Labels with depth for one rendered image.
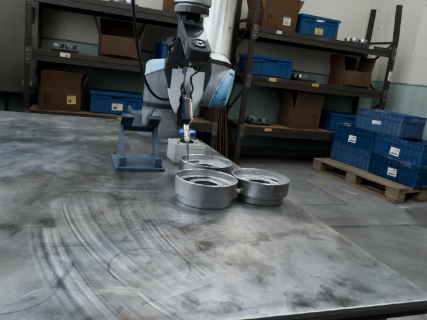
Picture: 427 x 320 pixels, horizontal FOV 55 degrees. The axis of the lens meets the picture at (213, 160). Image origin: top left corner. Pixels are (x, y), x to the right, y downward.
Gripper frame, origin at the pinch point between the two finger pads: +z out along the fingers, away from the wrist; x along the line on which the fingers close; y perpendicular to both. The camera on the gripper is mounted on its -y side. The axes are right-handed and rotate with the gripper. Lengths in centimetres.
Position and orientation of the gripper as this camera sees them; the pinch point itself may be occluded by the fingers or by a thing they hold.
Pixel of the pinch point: (184, 108)
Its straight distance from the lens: 85.7
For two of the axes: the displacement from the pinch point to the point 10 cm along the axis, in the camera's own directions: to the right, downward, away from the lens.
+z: -1.2, 9.7, 2.2
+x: -9.4, -0.4, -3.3
